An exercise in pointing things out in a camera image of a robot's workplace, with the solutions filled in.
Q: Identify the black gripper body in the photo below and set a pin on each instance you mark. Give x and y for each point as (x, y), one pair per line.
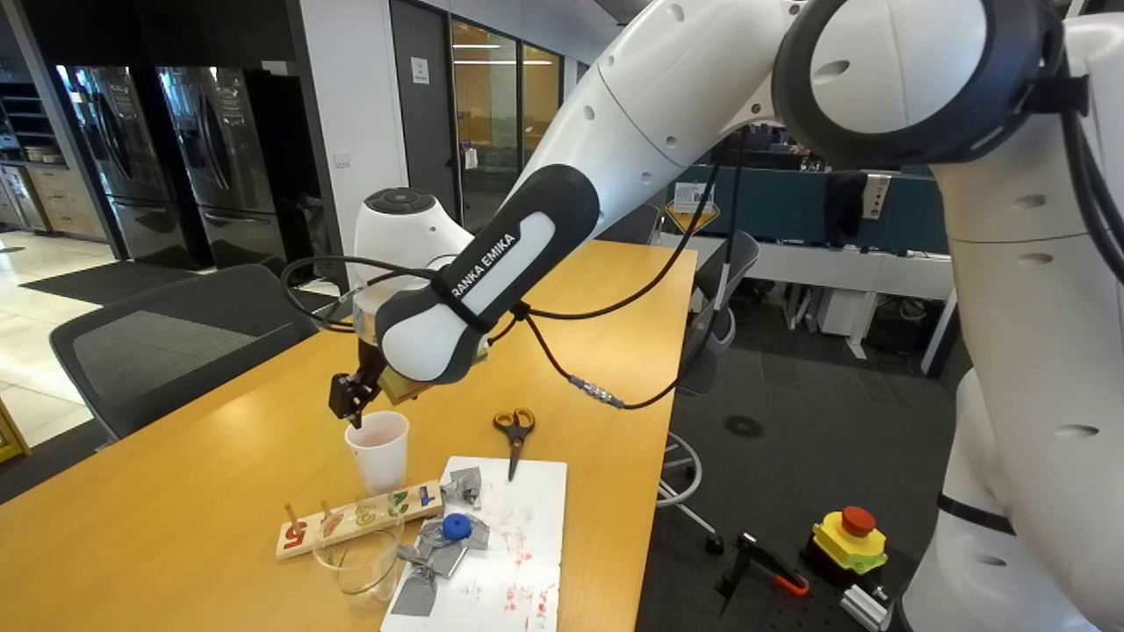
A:
(356, 389)

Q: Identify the white paper cup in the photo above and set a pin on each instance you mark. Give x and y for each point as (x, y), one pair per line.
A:
(380, 446)

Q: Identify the wooden number puzzle board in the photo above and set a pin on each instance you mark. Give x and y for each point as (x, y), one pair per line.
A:
(336, 525)

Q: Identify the crumpled grey tape piece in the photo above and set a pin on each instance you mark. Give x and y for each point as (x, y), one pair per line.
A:
(465, 484)

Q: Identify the orange grey scissors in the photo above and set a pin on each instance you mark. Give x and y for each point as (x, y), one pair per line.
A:
(513, 425)

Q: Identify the grey mesh office chair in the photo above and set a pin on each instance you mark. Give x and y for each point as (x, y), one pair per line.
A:
(146, 354)

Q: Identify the white whiteboard sheet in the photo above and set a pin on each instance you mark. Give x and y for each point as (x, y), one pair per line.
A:
(513, 580)

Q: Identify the black orange clamp tool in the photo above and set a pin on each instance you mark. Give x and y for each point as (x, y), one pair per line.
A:
(753, 556)

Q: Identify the yellow red emergency stop button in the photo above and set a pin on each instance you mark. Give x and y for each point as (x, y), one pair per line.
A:
(850, 538)

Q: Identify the wrist camera mount block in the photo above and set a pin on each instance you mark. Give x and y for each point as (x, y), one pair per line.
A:
(398, 387)

